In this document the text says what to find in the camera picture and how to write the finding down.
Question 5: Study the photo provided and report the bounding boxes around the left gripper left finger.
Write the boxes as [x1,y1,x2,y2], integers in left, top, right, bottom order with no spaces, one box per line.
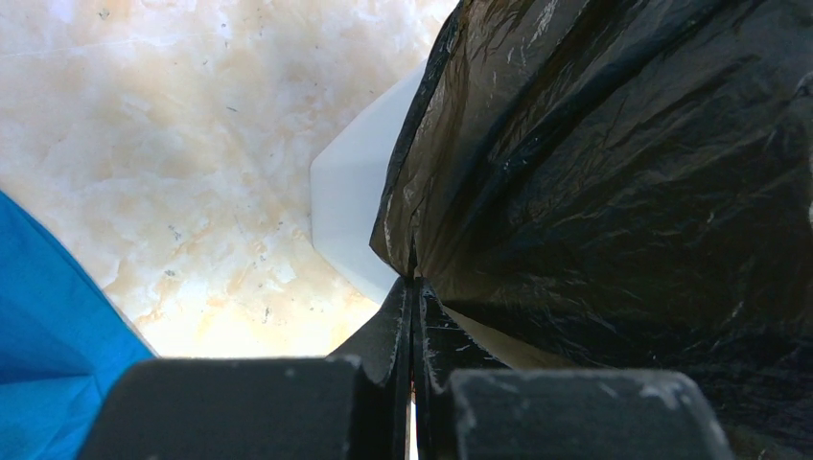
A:
[330,278,413,459]

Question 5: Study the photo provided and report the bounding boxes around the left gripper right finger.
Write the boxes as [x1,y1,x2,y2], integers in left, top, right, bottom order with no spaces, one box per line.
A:
[412,278,507,459]

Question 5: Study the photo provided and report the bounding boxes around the white plastic trash bin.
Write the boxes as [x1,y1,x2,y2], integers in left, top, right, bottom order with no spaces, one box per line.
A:
[310,63,574,369]

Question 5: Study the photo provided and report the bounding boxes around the blue t-shirt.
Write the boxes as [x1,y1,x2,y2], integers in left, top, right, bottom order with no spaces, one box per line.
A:
[1,195,153,459]

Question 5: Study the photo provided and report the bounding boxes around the black trash bag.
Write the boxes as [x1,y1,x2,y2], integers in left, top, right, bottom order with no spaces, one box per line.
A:
[370,1,812,459]

